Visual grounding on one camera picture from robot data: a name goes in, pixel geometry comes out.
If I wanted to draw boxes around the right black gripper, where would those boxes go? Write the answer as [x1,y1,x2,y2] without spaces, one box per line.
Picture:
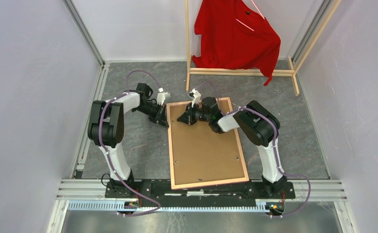
[177,102,211,126]

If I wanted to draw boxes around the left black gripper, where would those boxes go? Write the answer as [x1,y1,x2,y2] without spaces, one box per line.
[134,102,169,129]

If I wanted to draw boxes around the brown cardboard backing board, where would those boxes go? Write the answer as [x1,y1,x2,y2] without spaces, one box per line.
[170,100,247,186]

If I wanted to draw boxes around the pink wooden picture frame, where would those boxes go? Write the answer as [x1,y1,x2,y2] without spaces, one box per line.
[165,96,250,190]

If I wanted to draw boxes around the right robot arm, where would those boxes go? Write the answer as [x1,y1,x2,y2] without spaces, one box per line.
[177,97,287,198]

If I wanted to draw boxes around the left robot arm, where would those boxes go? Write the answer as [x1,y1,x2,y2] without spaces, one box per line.
[87,83,170,198]

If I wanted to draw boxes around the red t-shirt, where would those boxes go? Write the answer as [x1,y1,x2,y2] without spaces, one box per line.
[192,0,281,86]

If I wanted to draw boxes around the wooden clothes rack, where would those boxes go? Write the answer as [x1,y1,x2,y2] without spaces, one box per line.
[184,0,341,96]

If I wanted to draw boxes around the pink clothes hanger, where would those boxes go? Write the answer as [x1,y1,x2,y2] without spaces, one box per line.
[234,0,266,33]

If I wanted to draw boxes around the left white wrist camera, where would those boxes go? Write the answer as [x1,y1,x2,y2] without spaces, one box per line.
[156,88,171,105]

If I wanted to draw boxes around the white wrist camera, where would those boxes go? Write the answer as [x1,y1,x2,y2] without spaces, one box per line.
[188,88,201,108]
[156,88,171,105]

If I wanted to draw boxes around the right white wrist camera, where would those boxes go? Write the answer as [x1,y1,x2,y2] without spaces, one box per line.
[188,88,201,108]

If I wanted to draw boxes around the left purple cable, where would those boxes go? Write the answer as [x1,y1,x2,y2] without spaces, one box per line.
[98,70,163,217]

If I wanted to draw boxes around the purple cable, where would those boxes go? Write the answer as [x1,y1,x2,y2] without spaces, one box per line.
[98,70,163,217]
[195,81,312,218]

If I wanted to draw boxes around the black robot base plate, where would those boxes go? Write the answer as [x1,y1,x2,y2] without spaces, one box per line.
[105,179,296,208]

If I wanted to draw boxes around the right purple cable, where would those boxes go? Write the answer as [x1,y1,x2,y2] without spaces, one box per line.
[195,81,312,218]

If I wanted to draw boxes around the white slotted cable duct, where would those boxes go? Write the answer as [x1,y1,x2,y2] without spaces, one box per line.
[68,200,269,213]

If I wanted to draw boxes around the aluminium rail frame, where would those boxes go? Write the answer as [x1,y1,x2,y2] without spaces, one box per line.
[46,0,357,233]

